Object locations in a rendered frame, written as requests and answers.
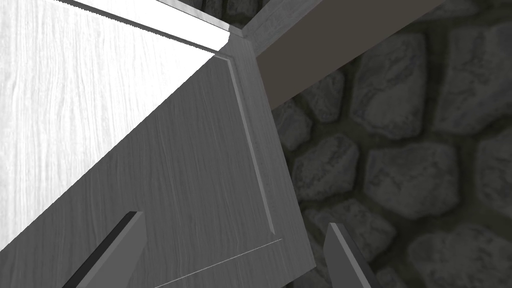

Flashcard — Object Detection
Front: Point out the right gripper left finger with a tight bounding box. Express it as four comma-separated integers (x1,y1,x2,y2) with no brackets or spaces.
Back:
61,211,148,288

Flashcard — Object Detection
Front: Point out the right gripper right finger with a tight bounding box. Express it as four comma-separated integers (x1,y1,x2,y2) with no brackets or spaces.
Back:
323,222,383,288

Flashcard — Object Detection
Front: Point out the grey wooden cabinet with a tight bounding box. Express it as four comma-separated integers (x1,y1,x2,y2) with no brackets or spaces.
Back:
0,0,445,288

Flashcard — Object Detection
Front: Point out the grey wooden cabinet door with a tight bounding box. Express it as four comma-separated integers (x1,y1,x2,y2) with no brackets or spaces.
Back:
0,51,317,288

